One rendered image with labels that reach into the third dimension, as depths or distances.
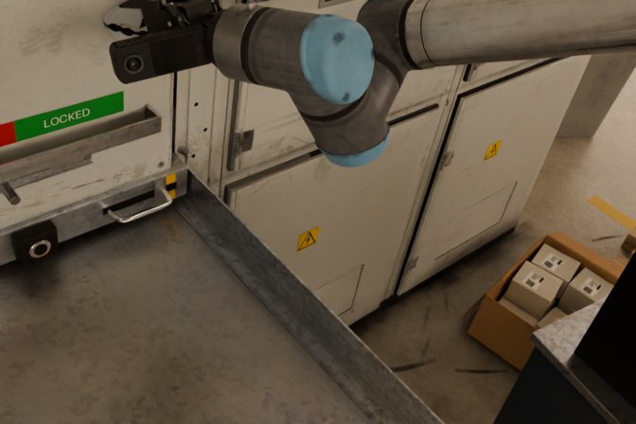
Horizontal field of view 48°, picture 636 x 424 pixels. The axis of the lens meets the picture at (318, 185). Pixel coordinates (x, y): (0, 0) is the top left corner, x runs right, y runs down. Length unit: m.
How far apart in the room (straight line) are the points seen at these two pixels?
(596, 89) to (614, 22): 2.53
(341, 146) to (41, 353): 0.50
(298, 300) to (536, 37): 0.53
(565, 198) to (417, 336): 1.04
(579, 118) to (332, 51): 2.68
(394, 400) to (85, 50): 0.63
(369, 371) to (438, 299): 1.38
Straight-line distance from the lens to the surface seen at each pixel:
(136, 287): 1.14
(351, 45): 0.77
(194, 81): 1.20
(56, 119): 1.06
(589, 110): 3.37
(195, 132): 1.26
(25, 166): 1.03
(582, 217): 2.98
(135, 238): 1.21
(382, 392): 1.03
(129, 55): 0.85
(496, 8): 0.83
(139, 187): 1.20
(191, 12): 0.91
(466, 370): 2.25
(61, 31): 1.00
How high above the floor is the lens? 1.69
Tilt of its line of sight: 39 degrees down
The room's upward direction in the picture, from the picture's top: 11 degrees clockwise
